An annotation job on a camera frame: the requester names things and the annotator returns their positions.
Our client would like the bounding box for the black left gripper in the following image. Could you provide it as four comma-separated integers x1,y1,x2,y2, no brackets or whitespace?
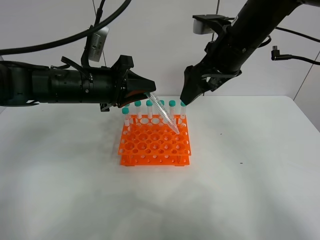
99,55,156,112

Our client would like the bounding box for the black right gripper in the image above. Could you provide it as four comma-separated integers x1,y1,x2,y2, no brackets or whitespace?
180,24,272,105

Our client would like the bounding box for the teal capped test tube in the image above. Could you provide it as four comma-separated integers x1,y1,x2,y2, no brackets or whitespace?
145,92,180,135

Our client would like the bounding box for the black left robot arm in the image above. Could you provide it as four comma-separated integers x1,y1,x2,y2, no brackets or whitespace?
0,55,156,112

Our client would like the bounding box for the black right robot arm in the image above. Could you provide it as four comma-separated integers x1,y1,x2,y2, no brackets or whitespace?
180,0,304,105

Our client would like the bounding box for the second row tube left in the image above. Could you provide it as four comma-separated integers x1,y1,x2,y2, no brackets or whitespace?
121,107,131,127

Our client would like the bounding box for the back row tube far right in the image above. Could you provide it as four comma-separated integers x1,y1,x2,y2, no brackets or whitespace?
180,101,187,119

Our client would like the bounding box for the orange test tube rack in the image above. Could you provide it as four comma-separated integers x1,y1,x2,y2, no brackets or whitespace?
118,114,192,167

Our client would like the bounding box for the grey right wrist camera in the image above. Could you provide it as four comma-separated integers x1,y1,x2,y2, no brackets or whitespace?
192,14,234,35

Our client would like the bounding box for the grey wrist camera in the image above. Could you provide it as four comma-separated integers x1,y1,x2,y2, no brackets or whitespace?
88,26,109,62
192,14,234,35

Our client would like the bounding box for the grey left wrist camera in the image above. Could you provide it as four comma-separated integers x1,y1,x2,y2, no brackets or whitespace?
88,26,109,62

